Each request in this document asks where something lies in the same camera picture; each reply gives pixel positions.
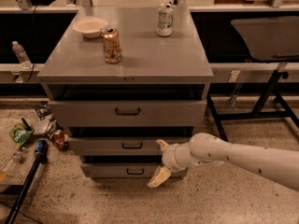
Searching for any silver foil wrapper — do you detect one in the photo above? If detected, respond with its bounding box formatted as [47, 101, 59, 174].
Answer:
[34, 119, 55, 135]

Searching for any grey top drawer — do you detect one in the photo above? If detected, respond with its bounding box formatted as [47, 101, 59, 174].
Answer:
[49, 101, 206, 127]

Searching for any grey drawer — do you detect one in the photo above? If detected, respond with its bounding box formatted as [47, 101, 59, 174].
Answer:
[49, 101, 206, 127]
[80, 161, 190, 179]
[67, 135, 197, 157]

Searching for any grey bottom drawer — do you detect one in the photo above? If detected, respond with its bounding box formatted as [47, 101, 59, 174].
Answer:
[80, 161, 190, 179]

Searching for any white green soda can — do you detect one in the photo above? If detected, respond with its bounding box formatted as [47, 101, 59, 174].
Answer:
[157, 3, 174, 36]

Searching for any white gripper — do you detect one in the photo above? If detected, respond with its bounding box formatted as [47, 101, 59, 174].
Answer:
[148, 139, 195, 188]

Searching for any black pole blue grip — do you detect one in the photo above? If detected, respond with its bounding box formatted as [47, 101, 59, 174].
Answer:
[5, 140, 48, 224]

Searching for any clear plastic water bottle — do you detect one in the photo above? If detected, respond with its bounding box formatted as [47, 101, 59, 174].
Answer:
[12, 41, 32, 70]

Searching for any grey folding table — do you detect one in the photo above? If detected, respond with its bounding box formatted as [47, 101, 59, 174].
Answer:
[206, 16, 299, 141]

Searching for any red can on floor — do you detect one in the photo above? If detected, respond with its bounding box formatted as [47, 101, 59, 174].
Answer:
[53, 130, 64, 149]

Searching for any clear bottle on floor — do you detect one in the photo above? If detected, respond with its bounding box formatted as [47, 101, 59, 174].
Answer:
[0, 150, 26, 181]

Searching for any grey metal drawer cabinet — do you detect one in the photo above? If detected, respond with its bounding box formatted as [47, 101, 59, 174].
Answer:
[36, 6, 215, 181]

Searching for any green snack bag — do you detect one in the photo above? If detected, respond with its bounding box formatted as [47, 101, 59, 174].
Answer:
[9, 123, 33, 149]

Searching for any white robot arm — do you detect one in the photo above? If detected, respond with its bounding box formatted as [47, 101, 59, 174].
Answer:
[148, 133, 299, 191]

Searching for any gold soda can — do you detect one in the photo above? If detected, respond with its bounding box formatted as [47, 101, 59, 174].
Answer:
[101, 25, 121, 63]

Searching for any white paper bowl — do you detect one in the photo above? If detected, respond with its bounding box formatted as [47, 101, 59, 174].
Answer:
[73, 17, 108, 39]

